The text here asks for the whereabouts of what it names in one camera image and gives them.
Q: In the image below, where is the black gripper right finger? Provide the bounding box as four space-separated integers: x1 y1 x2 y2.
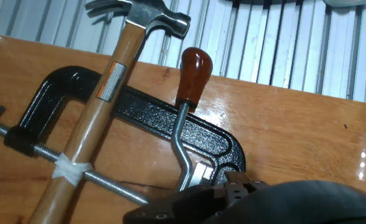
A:
223 170 270 208

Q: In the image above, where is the white rounded lump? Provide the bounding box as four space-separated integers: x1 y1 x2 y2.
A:
322 0 366 8

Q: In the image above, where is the glossy brown wooden board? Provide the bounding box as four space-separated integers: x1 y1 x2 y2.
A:
0 32 366 224

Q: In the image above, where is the black C-clamp with screw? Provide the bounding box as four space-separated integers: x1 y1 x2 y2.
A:
0 65 246 206

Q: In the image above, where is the wooden handled claw hammer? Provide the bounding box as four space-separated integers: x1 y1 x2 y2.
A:
27 0 192 224

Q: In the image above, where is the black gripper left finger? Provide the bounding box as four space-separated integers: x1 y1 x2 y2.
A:
123 183 227 224

